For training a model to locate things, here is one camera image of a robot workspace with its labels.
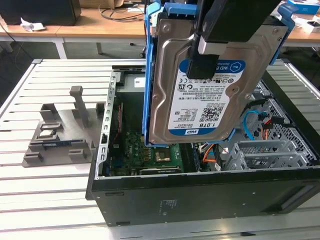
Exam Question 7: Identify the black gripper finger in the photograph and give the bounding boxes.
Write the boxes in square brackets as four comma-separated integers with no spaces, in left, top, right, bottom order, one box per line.
[185,0,283,80]

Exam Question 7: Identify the hard disk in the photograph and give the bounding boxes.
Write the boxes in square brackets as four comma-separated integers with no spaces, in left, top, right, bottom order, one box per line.
[141,0,300,151]

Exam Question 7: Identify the blue white carton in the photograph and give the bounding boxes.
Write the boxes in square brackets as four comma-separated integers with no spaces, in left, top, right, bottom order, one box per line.
[287,0,320,16]

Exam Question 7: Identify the grey power supply unit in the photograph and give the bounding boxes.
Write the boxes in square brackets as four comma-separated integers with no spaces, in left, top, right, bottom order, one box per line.
[116,72,148,134]

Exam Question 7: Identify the brown cardboard box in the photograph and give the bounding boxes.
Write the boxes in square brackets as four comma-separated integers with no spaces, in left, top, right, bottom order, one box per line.
[79,0,125,10]

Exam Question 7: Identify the installed RAM stick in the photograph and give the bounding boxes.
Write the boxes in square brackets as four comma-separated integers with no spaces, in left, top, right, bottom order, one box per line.
[189,143,202,173]

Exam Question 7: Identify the black RAM slot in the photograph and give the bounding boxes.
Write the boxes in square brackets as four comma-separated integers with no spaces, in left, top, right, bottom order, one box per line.
[179,143,192,173]

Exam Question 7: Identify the gold chipset heatsink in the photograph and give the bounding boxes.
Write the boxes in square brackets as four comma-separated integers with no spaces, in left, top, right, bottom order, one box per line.
[154,149,173,164]

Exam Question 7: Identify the black case fan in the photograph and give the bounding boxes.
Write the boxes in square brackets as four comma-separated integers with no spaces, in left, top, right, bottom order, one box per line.
[109,100,125,161]

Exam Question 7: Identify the green motherboard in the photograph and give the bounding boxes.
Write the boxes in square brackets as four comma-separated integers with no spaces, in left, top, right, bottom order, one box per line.
[102,129,201,176]

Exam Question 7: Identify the black graphics card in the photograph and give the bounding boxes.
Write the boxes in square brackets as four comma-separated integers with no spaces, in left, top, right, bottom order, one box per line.
[138,166,185,177]

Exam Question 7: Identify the black PC case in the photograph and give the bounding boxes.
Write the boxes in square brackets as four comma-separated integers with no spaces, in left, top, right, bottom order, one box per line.
[84,63,320,228]

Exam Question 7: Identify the grey parts rack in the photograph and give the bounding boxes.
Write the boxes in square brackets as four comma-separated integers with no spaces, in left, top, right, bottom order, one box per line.
[21,85,106,168]

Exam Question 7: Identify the large black box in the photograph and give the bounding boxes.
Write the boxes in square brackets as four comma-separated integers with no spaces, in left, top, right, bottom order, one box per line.
[0,0,82,26]

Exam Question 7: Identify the crumpled white paper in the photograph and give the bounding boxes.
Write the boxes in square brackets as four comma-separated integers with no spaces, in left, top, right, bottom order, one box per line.
[19,16,47,33]

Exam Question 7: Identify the thick black wire bundle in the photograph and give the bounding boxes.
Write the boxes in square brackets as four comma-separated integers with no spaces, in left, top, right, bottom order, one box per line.
[243,98,266,113]

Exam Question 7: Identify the blue wire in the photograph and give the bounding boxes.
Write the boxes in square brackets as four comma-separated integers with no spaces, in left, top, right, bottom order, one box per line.
[242,110,263,141]

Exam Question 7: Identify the orange red power wires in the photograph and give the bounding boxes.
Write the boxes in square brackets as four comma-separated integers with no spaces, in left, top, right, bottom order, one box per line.
[259,119,273,141]

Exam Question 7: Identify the orange wire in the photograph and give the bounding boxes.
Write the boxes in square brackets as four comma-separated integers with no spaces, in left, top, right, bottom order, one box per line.
[202,143,220,165]

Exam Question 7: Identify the red black twisted wire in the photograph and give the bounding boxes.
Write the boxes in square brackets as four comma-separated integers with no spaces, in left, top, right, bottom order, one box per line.
[111,103,124,145]

